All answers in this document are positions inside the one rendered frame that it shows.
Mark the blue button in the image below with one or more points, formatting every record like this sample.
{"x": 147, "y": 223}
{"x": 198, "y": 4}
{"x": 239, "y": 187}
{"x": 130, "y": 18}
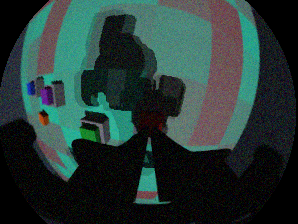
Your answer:
{"x": 34, "y": 87}

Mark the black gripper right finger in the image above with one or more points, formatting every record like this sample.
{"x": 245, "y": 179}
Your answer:
{"x": 173, "y": 163}

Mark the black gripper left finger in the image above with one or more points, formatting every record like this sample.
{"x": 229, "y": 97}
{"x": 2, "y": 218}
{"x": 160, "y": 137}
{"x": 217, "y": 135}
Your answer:
{"x": 125, "y": 159}

